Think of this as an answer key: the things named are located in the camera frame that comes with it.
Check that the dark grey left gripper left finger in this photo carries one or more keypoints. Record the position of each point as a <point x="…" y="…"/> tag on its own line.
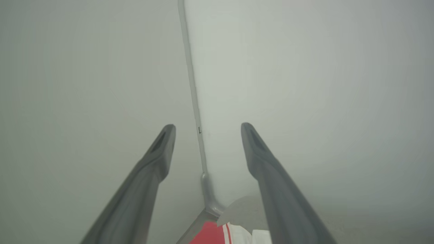
<point x="135" y="193"/>

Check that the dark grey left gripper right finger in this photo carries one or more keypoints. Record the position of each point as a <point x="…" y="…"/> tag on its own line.
<point x="281" y="200"/>

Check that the red white basketball jersey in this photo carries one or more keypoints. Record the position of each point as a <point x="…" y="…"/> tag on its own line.
<point x="212" y="235"/>

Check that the grey fabric sofa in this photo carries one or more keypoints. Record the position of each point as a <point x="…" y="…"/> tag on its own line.
<point x="244" y="210"/>

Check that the dark grey baseboard strip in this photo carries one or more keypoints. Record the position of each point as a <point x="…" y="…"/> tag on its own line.
<point x="194" y="230"/>

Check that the white wall corner conduit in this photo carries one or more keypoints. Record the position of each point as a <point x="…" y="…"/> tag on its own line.
<point x="196" y="112"/>

